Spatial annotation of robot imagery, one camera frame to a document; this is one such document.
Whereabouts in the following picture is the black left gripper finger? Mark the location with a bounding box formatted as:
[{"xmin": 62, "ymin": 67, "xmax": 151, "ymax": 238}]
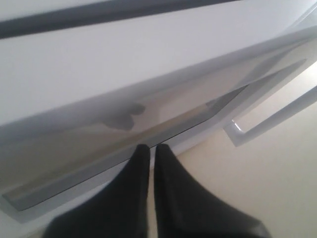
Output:
[{"xmin": 44, "ymin": 145, "xmax": 151, "ymax": 238}]

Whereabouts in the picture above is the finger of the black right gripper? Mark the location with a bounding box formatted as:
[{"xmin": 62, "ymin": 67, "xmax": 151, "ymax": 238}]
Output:
[{"xmin": 154, "ymin": 144, "xmax": 267, "ymax": 238}]

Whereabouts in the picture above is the white microwave door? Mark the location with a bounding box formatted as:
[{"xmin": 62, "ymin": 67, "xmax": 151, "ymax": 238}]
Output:
[{"xmin": 0, "ymin": 0, "xmax": 317, "ymax": 223}]

